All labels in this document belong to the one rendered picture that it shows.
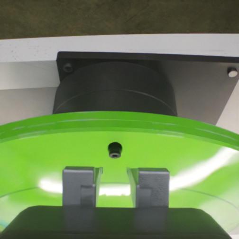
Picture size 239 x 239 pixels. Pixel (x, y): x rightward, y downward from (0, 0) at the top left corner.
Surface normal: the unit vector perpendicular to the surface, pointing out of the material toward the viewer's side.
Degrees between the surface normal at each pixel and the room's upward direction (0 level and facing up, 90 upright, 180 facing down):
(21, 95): 0
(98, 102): 90
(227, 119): 0
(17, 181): 23
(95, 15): 0
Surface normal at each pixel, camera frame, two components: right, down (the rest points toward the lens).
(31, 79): 0.00, 0.83
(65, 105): -0.70, -0.40
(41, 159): -0.13, 0.53
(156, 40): -0.04, -0.56
